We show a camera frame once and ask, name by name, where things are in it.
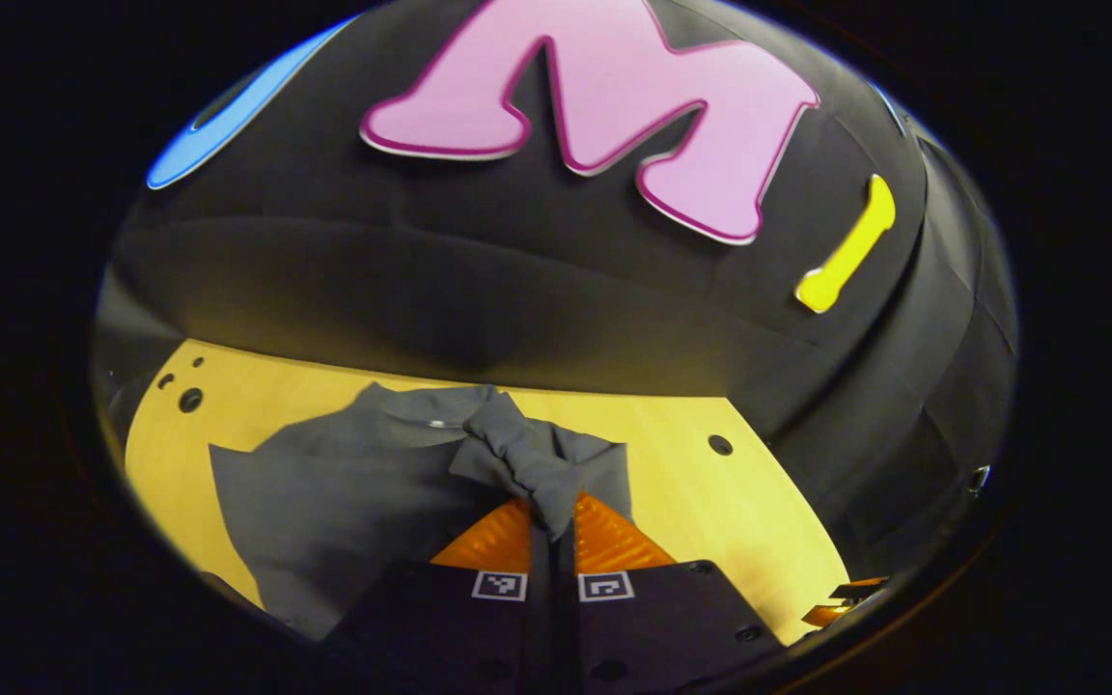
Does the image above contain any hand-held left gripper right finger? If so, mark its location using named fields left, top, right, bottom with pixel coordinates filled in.
left=556, top=492, right=789, bottom=695

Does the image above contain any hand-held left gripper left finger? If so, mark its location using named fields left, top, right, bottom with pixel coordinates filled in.
left=320, top=497, right=557, bottom=695

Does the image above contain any grey collared shirt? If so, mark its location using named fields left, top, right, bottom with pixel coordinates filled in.
left=199, top=381, right=634, bottom=643

